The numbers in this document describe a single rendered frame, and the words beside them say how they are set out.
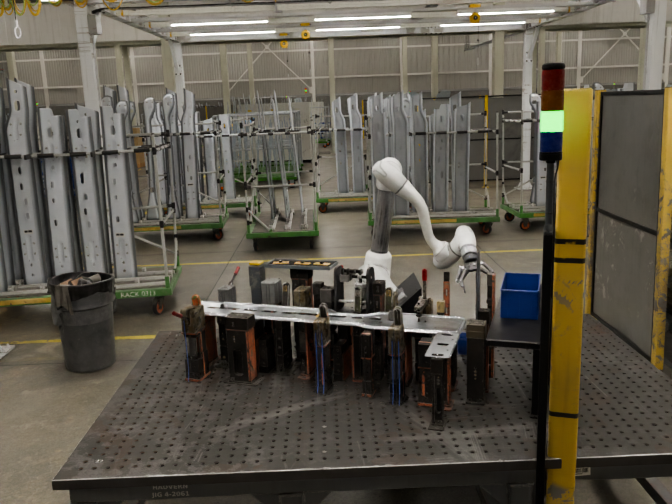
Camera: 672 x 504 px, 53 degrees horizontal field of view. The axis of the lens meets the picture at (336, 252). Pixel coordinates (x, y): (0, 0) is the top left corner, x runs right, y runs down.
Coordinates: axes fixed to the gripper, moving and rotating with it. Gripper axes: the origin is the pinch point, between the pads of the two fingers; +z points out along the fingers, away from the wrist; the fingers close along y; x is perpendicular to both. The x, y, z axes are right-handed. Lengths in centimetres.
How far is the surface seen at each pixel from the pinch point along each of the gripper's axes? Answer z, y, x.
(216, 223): -487, 356, -363
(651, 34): -529, -279, -289
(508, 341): 66, -8, 50
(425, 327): 44, 25, 40
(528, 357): 35.6, -15.8, -19.1
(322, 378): 55, 76, 35
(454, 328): 46, 13, 38
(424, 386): 69, 31, 34
